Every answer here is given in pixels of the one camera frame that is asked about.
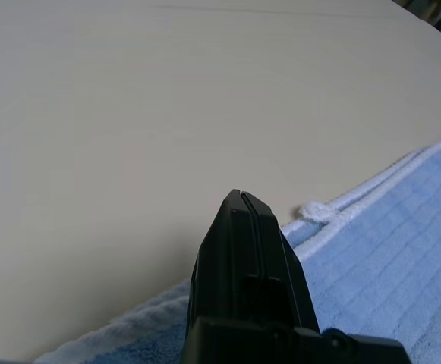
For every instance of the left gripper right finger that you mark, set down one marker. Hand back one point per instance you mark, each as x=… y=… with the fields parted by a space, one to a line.
x=281 y=273

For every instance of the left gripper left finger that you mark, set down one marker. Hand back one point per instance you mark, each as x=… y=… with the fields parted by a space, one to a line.
x=224 y=258

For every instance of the light blue towel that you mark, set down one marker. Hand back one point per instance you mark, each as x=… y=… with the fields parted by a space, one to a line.
x=375 y=273

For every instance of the wooden stool green cushion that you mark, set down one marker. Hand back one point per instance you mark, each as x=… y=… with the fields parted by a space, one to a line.
x=430 y=7

